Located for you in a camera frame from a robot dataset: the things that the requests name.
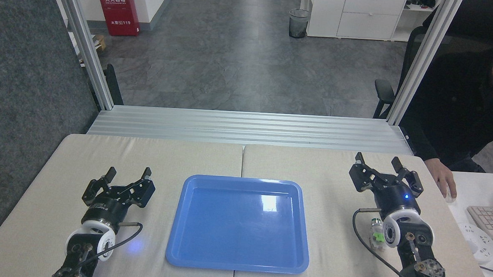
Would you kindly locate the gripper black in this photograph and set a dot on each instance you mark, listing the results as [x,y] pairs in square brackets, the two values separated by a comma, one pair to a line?
[107,211]
[397,199]

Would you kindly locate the green and silver switch part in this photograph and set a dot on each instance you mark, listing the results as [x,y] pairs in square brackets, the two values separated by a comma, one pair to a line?
[376,236]

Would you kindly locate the blue plastic tray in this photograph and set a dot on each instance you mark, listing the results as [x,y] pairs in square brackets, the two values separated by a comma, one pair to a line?
[238,222]

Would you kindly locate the person's right hand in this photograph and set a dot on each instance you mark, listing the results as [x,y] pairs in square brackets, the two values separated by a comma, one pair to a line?
[443,176]

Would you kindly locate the white computer mouse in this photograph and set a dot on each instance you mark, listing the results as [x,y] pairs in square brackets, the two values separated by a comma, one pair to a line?
[451,199]

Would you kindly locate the black office chair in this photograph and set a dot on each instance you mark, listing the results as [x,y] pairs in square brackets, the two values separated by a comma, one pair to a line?
[384,93]

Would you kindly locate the white keyboard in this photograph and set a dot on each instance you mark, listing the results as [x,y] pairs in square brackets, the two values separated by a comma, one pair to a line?
[485,218]

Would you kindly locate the black panel foot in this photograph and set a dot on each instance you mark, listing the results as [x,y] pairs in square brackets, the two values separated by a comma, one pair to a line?
[113,85]

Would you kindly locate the person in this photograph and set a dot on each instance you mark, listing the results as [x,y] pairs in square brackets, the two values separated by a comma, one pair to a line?
[463,103]

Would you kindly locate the white round power strip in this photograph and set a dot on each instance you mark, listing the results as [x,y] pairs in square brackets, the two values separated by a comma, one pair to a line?
[477,241]

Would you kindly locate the grey felt partition panel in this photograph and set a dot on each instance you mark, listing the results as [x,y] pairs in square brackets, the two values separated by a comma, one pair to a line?
[25,101]

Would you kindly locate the white drawer cabinet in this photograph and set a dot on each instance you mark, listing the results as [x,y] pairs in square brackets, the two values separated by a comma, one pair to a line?
[362,18]

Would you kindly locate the dark mesh waste bin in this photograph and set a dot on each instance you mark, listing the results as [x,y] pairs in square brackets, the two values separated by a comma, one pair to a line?
[299,25]

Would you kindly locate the red fire extinguisher box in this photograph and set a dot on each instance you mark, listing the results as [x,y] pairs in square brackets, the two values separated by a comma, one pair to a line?
[117,9]

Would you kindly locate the silver aluminium post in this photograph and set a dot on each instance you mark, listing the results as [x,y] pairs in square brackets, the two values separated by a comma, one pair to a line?
[88,50]
[421,59]

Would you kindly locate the silver aluminium rail platform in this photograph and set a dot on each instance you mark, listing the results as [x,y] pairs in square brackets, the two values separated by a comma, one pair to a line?
[247,128]

